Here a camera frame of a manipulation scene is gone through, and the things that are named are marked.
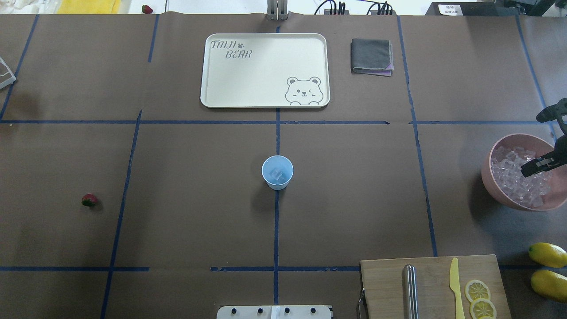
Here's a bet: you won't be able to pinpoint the steel muddler black tip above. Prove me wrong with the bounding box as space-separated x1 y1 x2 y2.
402 264 419 319

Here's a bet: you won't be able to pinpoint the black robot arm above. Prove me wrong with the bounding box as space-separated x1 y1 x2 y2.
520 98 567 178

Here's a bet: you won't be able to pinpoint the clear ice cube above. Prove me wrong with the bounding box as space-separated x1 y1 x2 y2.
269 167 286 184

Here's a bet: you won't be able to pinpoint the black box with label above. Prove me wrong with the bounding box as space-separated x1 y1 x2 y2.
425 0 519 17

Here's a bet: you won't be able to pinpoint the lemon slice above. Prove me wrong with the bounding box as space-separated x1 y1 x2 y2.
464 280 492 303
469 298 497 319

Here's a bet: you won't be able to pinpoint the black cables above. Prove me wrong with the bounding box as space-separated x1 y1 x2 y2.
314 0 395 16

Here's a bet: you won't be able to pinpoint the red strawberry off table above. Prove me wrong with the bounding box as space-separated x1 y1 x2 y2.
140 4 154 14

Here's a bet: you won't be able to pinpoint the yellow cloth off table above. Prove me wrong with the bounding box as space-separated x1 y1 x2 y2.
56 0 122 14

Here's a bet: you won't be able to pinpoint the white rack corner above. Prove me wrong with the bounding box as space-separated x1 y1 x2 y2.
0 57 16 89

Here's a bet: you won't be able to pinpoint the whole yellow lemon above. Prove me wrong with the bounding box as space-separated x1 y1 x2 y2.
530 270 567 303
528 242 567 268

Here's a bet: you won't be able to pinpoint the red strawberry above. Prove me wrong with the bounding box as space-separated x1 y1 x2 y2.
81 193 99 207

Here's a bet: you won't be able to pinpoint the wooden cutting board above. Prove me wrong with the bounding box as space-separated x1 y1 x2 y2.
361 254 512 319

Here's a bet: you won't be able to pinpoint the grey folded cloth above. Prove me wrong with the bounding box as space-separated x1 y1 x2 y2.
350 38 394 77

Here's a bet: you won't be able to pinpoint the light blue cup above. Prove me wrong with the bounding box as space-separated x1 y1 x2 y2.
261 155 294 191

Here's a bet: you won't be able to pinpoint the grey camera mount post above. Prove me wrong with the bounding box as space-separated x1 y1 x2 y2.
267 0 289 21

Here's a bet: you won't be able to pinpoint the yellow plastic knife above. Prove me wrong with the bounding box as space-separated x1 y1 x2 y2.
448 258 465 319

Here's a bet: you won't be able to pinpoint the pile of clear ice cubes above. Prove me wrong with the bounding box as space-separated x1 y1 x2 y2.
490 146 552 208

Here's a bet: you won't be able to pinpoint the pink bowl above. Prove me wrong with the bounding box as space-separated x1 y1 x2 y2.
482 134 567 211

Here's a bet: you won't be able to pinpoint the cream bear tray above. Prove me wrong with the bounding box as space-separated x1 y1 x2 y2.
200 34 330 109

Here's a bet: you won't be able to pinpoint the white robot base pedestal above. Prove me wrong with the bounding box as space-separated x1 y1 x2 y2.
216 304 334 319

